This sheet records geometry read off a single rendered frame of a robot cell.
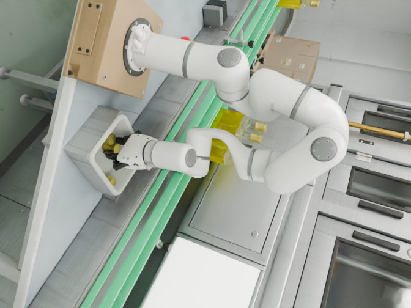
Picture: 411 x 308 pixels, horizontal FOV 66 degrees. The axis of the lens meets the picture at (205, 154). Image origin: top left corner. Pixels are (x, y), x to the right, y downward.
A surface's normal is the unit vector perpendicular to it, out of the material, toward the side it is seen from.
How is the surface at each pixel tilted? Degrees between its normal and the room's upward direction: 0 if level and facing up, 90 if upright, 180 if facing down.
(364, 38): 90
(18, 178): 90
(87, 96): 0
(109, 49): 5
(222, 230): 90
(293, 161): 99
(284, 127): 91
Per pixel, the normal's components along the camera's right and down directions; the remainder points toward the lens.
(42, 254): 0.91, 0.27
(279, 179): -0.49, 0.26
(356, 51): -0.11, -0.58
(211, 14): -0.40, 0.77
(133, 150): -0.41, -0.55
